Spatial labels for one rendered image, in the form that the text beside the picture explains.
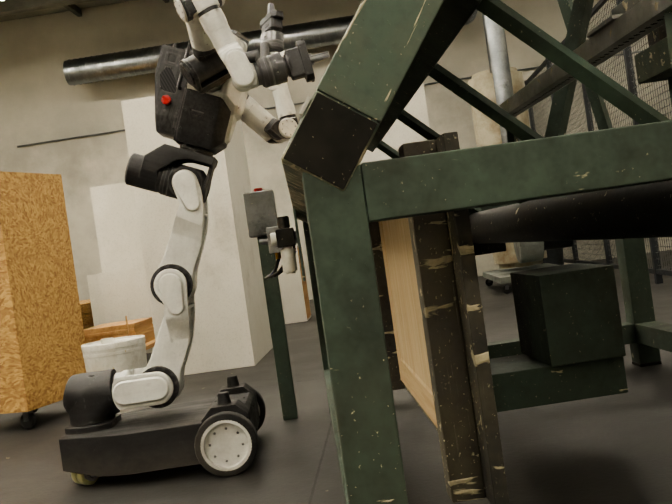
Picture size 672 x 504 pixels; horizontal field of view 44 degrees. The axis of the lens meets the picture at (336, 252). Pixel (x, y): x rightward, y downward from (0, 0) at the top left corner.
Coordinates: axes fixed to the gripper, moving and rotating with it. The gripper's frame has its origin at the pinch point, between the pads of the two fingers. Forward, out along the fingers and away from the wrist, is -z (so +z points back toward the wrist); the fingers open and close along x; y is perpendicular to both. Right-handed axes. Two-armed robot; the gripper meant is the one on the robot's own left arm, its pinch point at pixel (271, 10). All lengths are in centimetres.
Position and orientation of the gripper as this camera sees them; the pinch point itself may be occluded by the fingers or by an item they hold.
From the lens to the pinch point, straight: 338.6
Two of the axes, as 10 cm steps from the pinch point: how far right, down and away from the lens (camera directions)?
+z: 0.6, 9.6, -2.6
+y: -8.3, -1.0, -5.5
